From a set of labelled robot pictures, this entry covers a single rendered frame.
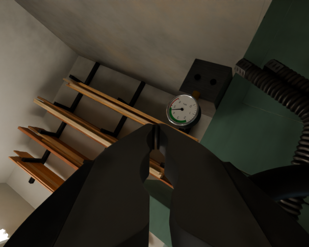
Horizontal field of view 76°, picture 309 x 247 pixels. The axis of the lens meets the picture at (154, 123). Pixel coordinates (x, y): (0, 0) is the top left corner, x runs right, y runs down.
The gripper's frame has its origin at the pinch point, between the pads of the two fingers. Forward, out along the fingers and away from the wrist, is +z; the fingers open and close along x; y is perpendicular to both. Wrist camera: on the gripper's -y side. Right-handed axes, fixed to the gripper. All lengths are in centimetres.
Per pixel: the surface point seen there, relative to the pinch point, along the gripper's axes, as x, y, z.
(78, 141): -119, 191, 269
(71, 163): -104, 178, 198
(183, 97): 6.2, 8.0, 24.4
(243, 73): 14.4, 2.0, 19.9
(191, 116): 7.3, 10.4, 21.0
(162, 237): 2.5, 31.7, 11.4
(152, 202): 0.5, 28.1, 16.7
